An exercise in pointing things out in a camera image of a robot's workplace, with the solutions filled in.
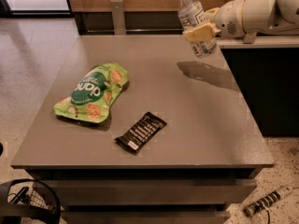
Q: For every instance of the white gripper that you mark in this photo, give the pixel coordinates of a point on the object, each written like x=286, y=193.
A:
x=226, y=20

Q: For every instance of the clear plastic water bottle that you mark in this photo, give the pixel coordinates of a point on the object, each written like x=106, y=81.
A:
x=191, y=14

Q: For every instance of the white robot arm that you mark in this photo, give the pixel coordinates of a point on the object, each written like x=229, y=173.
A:
x=286, y=20

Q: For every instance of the black candy bar wrapper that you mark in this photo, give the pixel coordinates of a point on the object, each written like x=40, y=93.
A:
x=140, y=133

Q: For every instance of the green snack bag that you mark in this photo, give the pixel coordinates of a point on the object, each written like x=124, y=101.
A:
x=93, y=96

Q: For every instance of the grey upper drawer front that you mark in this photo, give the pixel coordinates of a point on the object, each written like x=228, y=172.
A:
x=152, y=192

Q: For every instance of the grey drawer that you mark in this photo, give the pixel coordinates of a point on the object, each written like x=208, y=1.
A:
x=152, y=192
x=150, y=217

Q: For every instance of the white power strip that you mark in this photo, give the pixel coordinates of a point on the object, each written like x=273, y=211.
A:
x=268, y=200

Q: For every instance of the grey lower drawer front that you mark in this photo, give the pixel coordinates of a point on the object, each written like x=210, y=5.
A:
x=150, y=217

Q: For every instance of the left metal bracket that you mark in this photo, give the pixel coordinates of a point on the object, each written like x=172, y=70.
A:
x=118, y=17

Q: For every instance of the black wire basket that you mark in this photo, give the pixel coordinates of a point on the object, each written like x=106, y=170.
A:
x=28, y=198

